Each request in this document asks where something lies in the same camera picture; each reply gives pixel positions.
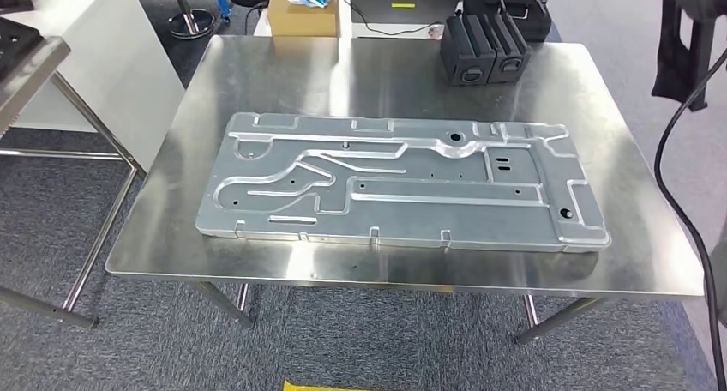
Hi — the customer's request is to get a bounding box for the black equipment case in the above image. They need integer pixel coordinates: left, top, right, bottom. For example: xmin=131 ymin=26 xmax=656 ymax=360
xmin=462 ymin=0 xmax=553 ymax=43

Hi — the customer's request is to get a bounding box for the brown cardboard box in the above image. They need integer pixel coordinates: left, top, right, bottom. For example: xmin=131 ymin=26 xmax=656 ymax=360
xmin=267 ymin=0 xmax=340 ymax=38

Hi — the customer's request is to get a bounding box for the thin black cable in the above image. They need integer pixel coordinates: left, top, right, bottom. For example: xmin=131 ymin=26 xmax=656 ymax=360
xmin=338 ymin=0 xmax=445 ymax=38

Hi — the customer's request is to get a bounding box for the white desk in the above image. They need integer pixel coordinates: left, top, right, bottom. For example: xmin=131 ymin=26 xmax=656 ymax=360
xmin=252 ymin=0 xmax=472 ymax=41

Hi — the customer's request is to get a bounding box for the silver stamped metal panel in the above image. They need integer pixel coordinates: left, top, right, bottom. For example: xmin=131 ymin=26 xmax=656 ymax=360
xmin=195 ymin=111 xmax=612 ymax=255

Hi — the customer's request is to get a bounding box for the stainless steel table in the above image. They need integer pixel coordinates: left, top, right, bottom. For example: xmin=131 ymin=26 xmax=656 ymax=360
xmin=0 ymin=36 xmax=146 ymax=330

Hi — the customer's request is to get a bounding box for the white cabinet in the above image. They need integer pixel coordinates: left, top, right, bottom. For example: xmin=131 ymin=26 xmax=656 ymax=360
xmin=11 ymin=0 xmax=186 ymax=174

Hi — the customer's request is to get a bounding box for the stainless steel workbench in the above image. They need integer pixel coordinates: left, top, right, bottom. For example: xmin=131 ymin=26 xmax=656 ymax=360
xmin=105 ymin=34 xmax=706 ymax=346

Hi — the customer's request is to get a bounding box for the chrome stanchion post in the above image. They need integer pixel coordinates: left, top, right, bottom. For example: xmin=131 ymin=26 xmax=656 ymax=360
xmin=167 ymin=0 xmax=218 ymax=41

